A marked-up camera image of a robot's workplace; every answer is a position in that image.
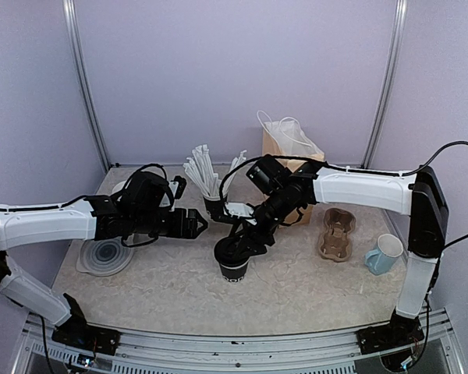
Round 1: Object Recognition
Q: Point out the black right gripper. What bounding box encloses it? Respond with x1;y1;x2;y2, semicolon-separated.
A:
229;188;298;259

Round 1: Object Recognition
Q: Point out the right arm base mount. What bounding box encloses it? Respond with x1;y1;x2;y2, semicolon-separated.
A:
356;312;424;355

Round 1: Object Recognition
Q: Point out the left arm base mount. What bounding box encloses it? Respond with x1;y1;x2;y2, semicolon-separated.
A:
51;293;121;356

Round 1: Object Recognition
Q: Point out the black plastic cup lid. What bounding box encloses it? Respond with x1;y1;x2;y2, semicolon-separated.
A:
214;237;246;265

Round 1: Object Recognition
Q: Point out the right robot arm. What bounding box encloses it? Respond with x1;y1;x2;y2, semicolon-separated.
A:
222;155;449;346

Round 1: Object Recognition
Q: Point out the black cup holding straws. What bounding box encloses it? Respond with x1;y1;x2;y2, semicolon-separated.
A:
203;196;231;224

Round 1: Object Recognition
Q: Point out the stack of paper cups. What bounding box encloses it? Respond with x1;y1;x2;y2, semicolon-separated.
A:
112;181;129;196

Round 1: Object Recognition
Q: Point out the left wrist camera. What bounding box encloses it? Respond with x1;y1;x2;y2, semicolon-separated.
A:
119;163;186;213

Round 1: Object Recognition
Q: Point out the cardboard cup carrier tray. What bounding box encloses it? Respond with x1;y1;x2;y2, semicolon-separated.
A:
317;208;356;263

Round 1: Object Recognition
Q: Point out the brown paper takeout bag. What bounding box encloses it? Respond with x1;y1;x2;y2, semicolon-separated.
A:
256;110;325;227

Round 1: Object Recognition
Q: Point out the aluminium front rail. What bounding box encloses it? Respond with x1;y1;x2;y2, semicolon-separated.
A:
11;309;465;374

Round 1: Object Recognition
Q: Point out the light blue ceramic mug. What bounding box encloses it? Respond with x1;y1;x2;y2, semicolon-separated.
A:
364;234;404;276

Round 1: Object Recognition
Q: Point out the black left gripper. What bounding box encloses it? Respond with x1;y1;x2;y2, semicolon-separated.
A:
132;207;207;238

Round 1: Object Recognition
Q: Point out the black paper coffee cup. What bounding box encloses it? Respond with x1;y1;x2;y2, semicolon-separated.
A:
219;259;249;284

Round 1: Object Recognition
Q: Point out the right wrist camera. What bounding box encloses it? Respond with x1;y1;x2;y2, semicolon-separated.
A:
224;154;292;219

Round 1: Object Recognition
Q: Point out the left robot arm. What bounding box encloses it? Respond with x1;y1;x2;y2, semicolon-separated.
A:
0;195;207;347

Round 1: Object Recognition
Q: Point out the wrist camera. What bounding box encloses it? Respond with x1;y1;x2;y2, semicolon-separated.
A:
119;163;186;213
224;154;292;219

